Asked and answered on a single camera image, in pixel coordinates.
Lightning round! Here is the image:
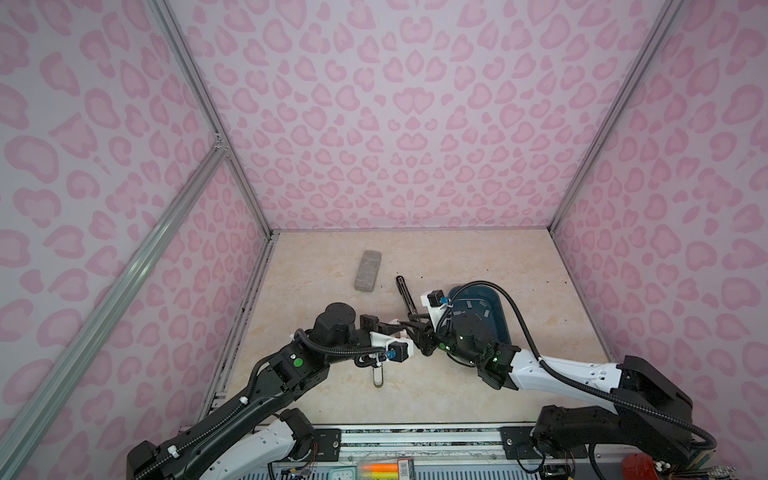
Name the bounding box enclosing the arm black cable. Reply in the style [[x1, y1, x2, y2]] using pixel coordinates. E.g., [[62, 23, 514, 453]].
[[434, 280, 718, 451], [290, 326, 391, 368]]

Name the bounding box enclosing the grey stone block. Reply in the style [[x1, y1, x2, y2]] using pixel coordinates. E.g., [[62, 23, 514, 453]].
[[353, 250, 382, 293]]

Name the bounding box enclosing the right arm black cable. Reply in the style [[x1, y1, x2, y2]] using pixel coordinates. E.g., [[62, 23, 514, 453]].
[[434, 280, 718, 451]]

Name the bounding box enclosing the red container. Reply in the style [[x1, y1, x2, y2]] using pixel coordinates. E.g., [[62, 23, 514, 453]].
[[621, 453, 659, 480]]

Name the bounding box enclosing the black stapler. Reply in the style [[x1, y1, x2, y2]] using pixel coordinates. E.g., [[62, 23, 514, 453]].
[[395, 275, 419, 326]]

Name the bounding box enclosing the orange highlighter box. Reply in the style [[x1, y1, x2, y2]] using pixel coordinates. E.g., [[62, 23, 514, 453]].
[[357, 458, 417, 480]]

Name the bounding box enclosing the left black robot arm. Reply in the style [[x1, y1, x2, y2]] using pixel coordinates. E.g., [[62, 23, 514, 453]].
[[126, 302, 416, 479]]

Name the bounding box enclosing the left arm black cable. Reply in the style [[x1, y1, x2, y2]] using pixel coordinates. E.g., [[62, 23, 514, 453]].
[[290, 326, 391, 368]]

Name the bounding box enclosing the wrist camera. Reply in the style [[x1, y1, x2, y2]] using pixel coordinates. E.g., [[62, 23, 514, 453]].
[[421, 290, 449, 311], [370, 332, 416, 365]]

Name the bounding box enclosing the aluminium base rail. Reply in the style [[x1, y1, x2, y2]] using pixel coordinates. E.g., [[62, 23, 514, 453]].
[[179, 422, 631, 480]]

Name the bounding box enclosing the teal plastic tray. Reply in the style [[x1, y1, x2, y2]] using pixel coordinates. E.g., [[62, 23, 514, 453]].
[[446, 285, 511, 344]]

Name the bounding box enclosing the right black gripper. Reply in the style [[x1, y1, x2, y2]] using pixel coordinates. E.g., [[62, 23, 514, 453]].
[[405, 314, 482, 367]]

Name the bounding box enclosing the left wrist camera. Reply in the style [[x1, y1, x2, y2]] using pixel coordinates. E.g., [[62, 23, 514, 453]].
[[370, 332, 416, 365]]

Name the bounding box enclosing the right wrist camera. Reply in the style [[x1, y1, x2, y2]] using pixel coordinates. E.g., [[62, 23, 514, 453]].
[[421, 290, 449, 311]]

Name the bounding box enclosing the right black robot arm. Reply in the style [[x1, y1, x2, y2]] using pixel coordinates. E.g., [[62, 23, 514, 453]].
[[401, 312, 717, 467]]

